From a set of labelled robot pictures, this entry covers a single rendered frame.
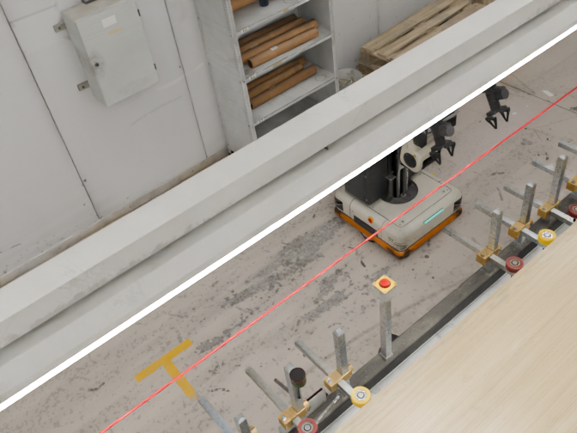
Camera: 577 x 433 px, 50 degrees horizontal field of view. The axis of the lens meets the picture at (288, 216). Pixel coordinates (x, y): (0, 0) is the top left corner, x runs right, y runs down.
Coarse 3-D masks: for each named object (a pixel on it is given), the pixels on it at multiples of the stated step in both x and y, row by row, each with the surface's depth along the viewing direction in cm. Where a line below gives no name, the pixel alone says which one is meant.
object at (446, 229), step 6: (444, 228) 319; (450, 228) 319; (450, 234) 317; (456, 234) 315; (456, 240) 316; (462, 240) 312; (468, 240) 311; (468, 246) 310; (474, 246) 308; (480, 246) 307; (492, 258) 301; (498, 258) 301; (498, 264) 299; (504, 264) 297; (504, 270) 298
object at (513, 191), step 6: (504, 186) 342; (510, 186) 340; (510, 192) 340; (516, 192) 337; (522, 192) 336; (522, 198) 335; (534, 198) 331; (534, 204) 331; (540, 204) 328; (552, 210) 324; (558, 210) 323; (558, 216) 322; (564, 216) 320; (570, 216) 319; (564, 222) 320; (570, 222) 317
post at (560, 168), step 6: (558, 156) 306; (564, 156) 305; (558, 162) 308; (564, 162) 306; (558, 168) 310; (564, 168) 310; (558, 174) 312; (552, 180) 317; (558, 180) 314; (552, 186) 319; (558, 186) 317; (552, 192) 321; (558, 192) 321; (552, 198) 324; (552, 216) 333
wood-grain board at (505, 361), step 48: (576, 240) 297; (528, 288) 280; (576, 288) 277; (480, 336) 265; (528, 336) 263; (576, 336) 260; (432, 384) 252; (480, 384) 249; (528, 384) 247; (576, 384) 245; (336, 432) 242; (384, 432) 240; (432, 432) 238; (480, 432) 235; (528, 432) 233; (576, 432) 231
